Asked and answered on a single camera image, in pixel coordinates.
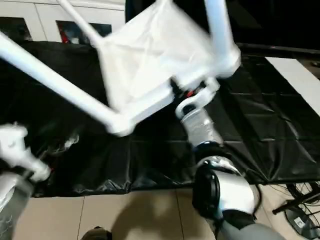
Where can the white plastic table top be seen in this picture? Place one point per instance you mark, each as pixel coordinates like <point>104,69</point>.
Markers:
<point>155,62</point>

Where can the white plastic table leg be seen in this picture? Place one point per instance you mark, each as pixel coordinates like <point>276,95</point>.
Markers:
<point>220,32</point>
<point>80,22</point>
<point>50,75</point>

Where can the black table mat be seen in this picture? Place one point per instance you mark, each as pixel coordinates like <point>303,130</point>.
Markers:
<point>250,120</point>

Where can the dark long bar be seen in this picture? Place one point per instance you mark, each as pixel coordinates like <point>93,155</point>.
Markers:
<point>275,48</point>

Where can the white flat board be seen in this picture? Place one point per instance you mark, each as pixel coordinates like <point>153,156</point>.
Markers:
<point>297,80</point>

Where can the red bottle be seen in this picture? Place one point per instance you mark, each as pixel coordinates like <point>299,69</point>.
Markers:
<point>64,37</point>

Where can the white glass-door cabinet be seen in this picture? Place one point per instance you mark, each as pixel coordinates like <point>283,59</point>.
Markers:
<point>37,17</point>

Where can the grey floor power box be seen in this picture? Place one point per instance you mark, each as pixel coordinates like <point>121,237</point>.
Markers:
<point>298,221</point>

